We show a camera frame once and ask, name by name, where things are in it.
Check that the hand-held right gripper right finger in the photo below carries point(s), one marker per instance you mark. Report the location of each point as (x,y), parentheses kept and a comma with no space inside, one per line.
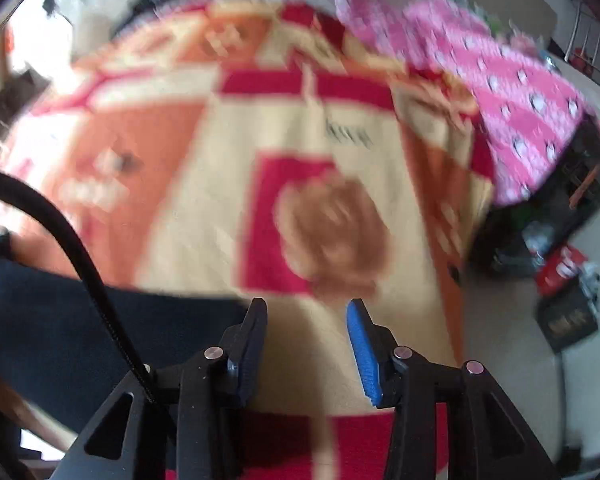
(365,355)

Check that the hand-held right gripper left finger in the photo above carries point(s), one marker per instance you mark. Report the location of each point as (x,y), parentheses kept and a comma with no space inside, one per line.
(247,360)

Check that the black pants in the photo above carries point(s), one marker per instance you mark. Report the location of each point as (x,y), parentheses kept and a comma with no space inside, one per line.
(40,320)

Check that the red orange printed blanket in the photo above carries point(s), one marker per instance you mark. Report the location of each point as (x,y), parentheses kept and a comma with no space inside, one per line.
(230,160)

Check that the black box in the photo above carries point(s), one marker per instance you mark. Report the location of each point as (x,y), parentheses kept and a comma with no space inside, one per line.
(567,317)

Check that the red bag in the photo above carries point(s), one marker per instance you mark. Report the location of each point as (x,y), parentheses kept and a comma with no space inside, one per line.
(562,267)

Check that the pink printed cloth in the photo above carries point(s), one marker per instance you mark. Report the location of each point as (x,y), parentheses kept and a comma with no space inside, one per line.
(505,95)

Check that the metal railing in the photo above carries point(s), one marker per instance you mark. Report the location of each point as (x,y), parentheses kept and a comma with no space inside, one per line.
(592,45)

